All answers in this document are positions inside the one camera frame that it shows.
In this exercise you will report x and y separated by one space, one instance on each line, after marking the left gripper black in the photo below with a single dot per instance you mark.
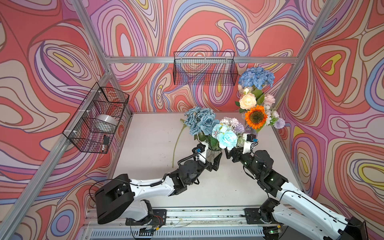
215 166

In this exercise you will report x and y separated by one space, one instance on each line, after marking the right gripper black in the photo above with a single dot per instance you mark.
238 152

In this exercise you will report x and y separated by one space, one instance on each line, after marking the clear ribbed glass vase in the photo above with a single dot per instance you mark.
211 154

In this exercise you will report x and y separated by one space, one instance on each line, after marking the light aqua rose bunch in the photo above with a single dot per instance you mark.
226 137

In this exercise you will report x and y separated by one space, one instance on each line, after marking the orange flower green leaves stem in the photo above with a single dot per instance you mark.
256 118

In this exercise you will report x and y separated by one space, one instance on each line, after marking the teal succulent flower bunch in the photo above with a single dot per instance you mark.
201 122

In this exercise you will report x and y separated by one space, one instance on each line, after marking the white poppy flower stem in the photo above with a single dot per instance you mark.
177 141

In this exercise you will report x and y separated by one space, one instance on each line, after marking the cream peach rose bunch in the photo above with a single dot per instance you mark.
247 99

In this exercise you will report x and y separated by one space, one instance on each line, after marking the blue hydrangea flower stem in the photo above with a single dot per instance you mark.
256 77

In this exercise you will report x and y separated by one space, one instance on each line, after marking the small pastel flower spray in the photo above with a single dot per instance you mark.
237 127

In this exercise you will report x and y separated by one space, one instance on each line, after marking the purple ribbed glass vase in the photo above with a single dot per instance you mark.
251 131

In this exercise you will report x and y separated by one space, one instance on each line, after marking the pastel mixed flower bouquet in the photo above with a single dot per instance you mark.
274 119

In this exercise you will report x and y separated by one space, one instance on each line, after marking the pink peony flower stem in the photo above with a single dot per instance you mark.
269 100

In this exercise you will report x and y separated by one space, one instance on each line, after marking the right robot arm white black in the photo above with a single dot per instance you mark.
293 208

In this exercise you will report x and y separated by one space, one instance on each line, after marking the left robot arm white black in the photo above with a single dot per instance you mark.
123 197

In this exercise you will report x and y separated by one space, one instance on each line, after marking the silver tape roll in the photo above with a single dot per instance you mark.
104 124

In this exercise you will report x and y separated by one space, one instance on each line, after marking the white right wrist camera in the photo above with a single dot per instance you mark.
250 141

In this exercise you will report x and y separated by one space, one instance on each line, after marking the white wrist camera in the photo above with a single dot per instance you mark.
201 151
250 141

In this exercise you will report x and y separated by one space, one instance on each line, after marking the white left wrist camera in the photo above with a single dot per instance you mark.
201 151

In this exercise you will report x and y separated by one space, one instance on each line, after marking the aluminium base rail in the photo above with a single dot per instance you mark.
192 223

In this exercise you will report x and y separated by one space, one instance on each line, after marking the black wire basket back wall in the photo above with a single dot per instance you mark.
205 68

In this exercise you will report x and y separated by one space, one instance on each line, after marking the black wire basket wall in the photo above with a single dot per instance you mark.
99 100
205 68

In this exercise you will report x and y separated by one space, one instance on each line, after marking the black wire basket left wall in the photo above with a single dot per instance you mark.
99 100

